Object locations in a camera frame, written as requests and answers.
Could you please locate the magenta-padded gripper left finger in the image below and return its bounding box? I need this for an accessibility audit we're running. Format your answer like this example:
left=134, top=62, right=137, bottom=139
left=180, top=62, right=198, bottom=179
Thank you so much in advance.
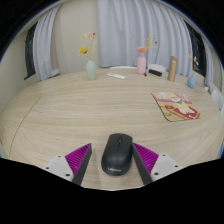
left=41, top=143, right=93, bottom=186

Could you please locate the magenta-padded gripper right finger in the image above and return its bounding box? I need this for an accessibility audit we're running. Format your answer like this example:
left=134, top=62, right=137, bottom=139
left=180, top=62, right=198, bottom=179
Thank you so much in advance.
left=132, top=142, right=184, bottom=185

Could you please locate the black computer mouse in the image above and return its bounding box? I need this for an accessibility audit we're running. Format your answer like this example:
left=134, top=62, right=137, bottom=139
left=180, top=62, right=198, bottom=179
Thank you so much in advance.
left=100, top=132, right=134, bottom=177

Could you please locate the cartoon print mouse pad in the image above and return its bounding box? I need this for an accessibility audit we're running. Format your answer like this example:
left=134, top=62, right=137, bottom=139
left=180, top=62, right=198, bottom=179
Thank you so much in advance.
left=151, top=91, right=202, bottom=123

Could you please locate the small black case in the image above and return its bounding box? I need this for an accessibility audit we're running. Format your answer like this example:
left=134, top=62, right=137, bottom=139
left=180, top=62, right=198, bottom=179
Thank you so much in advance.
left=148, top=68, right=163, bottom=78

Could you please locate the white remote control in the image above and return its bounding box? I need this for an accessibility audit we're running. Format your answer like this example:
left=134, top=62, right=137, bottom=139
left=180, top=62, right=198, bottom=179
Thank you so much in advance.
left=107, top=72, right=127, bottom=80

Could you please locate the green vase with yellow flowers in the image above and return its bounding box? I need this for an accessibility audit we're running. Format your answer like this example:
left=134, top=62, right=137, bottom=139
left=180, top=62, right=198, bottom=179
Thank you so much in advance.
left=78, top=31, right=98, bottom=81

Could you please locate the blue vase with dried flowers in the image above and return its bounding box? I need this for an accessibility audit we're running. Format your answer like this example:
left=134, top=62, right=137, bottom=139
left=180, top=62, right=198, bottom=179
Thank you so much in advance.
left=186, top=51, right=200, bottom=89

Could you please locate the white chair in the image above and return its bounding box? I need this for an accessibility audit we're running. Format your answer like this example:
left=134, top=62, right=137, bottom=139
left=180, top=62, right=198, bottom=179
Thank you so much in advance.
left=147, top=63, right=167, bottom=74
left=109, top=65, right=138, bottom=70

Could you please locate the pink vase with flowers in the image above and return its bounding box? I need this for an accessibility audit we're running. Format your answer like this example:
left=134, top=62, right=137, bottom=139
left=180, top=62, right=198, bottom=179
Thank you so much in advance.
left=136, top=35, right=158, bottom=76

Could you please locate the tan insulated bottle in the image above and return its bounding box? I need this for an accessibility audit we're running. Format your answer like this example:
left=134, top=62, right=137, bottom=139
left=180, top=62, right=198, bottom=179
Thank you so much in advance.
left=167, top=55, right=179, bottom=83

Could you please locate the narrow white curtain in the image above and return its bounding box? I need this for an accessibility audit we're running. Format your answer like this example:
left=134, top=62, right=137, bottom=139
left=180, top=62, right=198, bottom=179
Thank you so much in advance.
left=32, top=4, right=63, bottom=82
left=202, top=39, right=214, bottom=88

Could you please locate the dark window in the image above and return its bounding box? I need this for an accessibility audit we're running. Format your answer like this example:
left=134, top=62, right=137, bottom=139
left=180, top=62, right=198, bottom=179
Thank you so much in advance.
left=184, top=21, right=207, bottom=78
left=23, top=21, right=39, bottom=80

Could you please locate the wide white curtain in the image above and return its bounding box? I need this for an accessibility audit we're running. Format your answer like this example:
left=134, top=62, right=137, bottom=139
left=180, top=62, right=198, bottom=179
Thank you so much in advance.
left=97, top=0, right=194, bottom=78

